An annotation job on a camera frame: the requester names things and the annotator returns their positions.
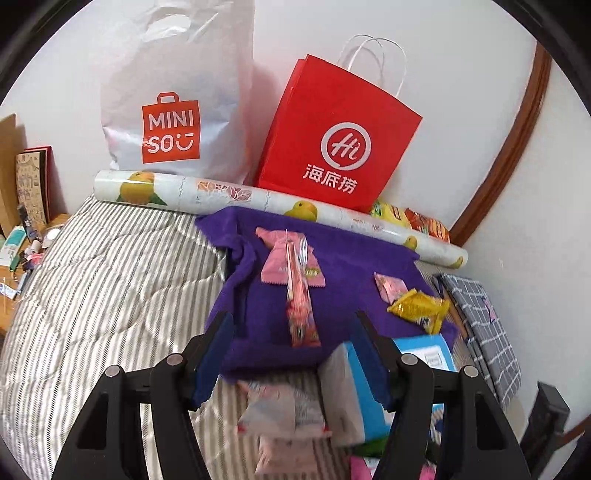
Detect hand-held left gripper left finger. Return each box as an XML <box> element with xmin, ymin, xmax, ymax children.
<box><xmin>52</xmin><ymin>310</ymin><xmax>236</xmax><ymax>480</ymax></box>

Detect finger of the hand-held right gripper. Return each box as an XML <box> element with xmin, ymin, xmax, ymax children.
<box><xmin>522</xmin><ymin>381</ymin><xmax>571</xmax><ymax>459</ymax></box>

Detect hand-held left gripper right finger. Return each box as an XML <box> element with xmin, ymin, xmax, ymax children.
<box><xmin>352</xmin><ymin>310</ymin><xmax>533</xmax><ymax>480</ymax></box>

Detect blue cardboard box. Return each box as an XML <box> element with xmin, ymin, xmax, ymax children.
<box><xmin>318</xmin><ymin>335</ymin><xmax>458</xmax><ymax>448</ymax></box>

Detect purple towel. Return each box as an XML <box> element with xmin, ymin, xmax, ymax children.
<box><xmin>196</xmin><ymin>206</ymin><xmax>458</xmax><ymax>384</ymax></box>

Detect yellow snack packet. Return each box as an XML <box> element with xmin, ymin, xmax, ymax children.
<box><xmin>387</xmin><ymin>288</ymin><xmax>451</xmax><ymax>335</ymax></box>

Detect small pink snack packet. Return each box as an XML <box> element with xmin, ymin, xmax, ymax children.
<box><xmin>374</xmin><ymin>272</ymin><xmax>410</xmax><ymax>303</ymax></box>

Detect pile of snack packets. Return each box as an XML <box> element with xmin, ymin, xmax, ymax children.
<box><xmin>236</xmin><ymin>381</ymin><xmax>439</xmax><ymax>480</ymax></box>

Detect long red snack packet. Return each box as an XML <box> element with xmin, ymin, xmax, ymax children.
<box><xmin>284</xmin><ymin>231</ymin><xmax>321</xmax><ymax>348</ymax></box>

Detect large pink snack packet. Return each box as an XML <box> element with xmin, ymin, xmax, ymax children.
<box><xmin>256</xmin><ymin>226</ymin><xmax>325</xmax><ymax>288</ymax></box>

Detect wooden board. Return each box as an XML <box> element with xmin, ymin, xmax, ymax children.
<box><xmin>445</xmin><ymin>298</ymin><xmax>468</xmax><ymax>326</ymax></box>

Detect grey checked cloth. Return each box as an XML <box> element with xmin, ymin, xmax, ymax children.
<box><xmin>436</xmin><ymin>273</ymin><xmax>522</xmax><ymax>411</ymax></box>

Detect striped mattress pad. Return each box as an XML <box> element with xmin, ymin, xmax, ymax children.
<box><xmin>0</xmin><ymin>196</ymin><xmax>398</xmax><ymax>480</ymax></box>

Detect orange chip bag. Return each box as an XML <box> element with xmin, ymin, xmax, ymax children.
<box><xmin>404</xmin><ymin>208</ymin><xmax>451</xmax><ymax>244</ymax></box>

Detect yellow chip bag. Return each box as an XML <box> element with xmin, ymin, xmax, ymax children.
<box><xmin>369</xmin><ymin>199</ymin><xmax>411</xmax><ymax>229</ymax></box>

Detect fruit print wallpaper roll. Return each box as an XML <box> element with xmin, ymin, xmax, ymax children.
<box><xmin>92</xmin><ymin>170</ymin><xmax>468</xmax><ymax>271</ymax></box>

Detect wooden nightstand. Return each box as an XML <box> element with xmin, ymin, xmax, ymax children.
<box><xmin>0</xmin><ymin>212</ymin><xmax>70</xmax><ymax>340</ymax></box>

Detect teal tube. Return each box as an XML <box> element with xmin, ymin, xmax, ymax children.
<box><xmin>0</xmin><ymin>226</ymin><xmax>26</xmax><ymax>269</ymax></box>

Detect red paper bag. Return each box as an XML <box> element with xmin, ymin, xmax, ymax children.
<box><xmin>253</xmin><ymin>36</ymin><xmax>423</xmax><ymax>213</ymax></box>

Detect patterned brown book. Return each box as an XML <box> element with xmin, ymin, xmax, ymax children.
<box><xmin>15</xmin><ymin>147</ymin><xmax>54</xmax><ymax>227</ymax></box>

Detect white plastic shopping bag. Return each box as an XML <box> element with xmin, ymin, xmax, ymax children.
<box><xmin>99</xmin><ymin>0</ymin><xmax>257</xmax><ymax>185</ymax></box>

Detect brown wooden door frame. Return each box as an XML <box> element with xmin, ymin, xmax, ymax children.
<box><xmin>450</xmin><ymin>44</ymin><xmax>552</xmax><ymax>247</ymax></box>

